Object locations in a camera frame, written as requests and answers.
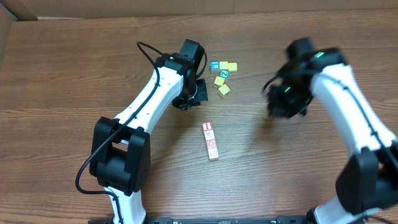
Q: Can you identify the red letter wooden block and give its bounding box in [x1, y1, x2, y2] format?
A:
[201, 121, 213, 131]

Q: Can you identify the plain cream wooden block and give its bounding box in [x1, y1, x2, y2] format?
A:
[203, 130, 215, 141]

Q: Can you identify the red symbol wooden block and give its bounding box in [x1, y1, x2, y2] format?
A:
[206, 139, 217, 150]

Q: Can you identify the white letter wooden block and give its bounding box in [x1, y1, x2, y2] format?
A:
[208, 147, 219, 161]

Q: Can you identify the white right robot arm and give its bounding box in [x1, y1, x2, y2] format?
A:
[263, 45, 397, 223]

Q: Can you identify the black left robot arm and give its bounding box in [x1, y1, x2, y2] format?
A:
[84, 52, 207, 223]

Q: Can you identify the yellow wooden block upper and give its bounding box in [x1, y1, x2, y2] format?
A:
[214, 76, 226, 88]

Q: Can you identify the yellow wooden block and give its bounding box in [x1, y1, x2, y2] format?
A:
[218, 84, 231, 98]
[220, 61, 229, 70]
[228, 62, 238, 73]
[214, 76, 226, 88]

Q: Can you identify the yellow wooden block lower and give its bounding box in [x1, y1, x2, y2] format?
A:
[218, 84, 231, 98]

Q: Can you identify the blue letter wooden block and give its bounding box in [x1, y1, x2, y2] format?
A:
[210, 61, 220, 73]

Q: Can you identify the green letter wooden block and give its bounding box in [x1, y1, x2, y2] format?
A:
[220, 70, 230, 80]

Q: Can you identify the yellow wooden block left top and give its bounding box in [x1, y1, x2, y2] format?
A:
[220, 61, 229, 70]

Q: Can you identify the yellow wooden block far top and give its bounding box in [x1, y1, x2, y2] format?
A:
[228, 62, 238, 73]

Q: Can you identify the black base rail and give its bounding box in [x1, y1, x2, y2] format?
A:
[88, 214, 315, 224]

